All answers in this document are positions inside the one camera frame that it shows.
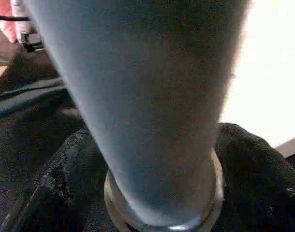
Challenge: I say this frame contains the white plastic table top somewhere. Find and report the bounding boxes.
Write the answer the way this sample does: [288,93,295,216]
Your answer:
[103,0,295,232]

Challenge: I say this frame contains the white plastic table leg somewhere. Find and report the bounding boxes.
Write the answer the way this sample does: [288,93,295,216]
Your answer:
[24,0,253,228]

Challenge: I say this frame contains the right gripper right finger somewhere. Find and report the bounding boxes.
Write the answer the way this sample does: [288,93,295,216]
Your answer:
[210,122,295,232]

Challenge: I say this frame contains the black plastic mat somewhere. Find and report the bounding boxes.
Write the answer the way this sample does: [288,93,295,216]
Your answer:
[0,41,295,232]

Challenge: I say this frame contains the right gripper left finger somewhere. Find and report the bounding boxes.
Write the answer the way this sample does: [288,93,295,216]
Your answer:
[0,128,112,232]

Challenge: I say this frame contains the pink quilted object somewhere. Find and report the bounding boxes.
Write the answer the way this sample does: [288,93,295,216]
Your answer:
[0,0,20,44]

